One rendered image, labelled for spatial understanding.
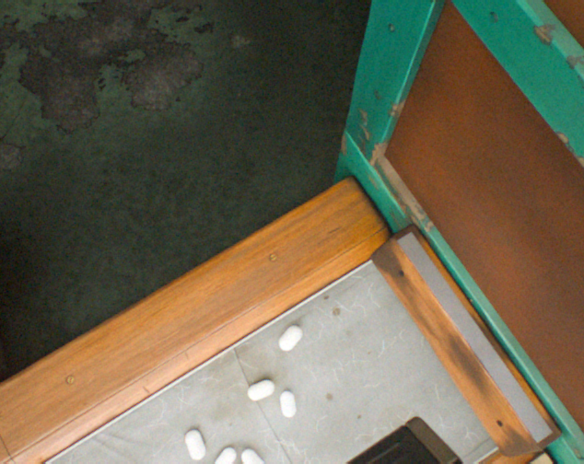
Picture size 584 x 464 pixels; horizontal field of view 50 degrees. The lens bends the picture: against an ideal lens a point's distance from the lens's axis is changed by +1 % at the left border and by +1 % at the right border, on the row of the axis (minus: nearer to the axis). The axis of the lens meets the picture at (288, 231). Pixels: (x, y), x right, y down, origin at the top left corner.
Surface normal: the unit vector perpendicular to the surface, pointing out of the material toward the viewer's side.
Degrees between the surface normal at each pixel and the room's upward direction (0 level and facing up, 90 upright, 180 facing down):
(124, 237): 0
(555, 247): 90
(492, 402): 66
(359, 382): 0
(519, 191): 90
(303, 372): 0
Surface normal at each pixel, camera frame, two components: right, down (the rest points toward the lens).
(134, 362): 0.00, -0.25
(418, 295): -0.77, 0.38
